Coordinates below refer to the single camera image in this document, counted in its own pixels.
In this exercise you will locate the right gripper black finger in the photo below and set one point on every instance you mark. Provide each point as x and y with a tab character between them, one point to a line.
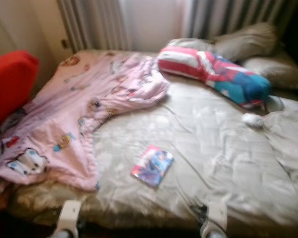
197	218

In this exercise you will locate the colourful manga book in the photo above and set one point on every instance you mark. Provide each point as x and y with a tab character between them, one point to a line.
152	166

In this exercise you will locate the bed with grey floral cover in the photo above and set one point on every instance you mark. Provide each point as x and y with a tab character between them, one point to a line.
208	148

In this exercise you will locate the small crumpled white tissue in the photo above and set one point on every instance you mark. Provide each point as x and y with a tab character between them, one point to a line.
253	121

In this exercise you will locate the small grey round object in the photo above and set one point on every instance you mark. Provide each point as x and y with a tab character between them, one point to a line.
274	104

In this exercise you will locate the pink striped blue bolster pillow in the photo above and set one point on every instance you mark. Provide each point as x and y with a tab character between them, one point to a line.
213	73

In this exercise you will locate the white sheer curtain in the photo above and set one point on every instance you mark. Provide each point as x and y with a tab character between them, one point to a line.
156	24

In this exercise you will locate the grey striped curtain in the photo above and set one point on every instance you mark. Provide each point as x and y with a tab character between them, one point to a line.
92	24
243	16

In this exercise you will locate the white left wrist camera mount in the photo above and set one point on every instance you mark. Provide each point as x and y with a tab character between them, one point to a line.
70	214

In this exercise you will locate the dark wall socket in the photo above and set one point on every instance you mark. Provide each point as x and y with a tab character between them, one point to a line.
65	44

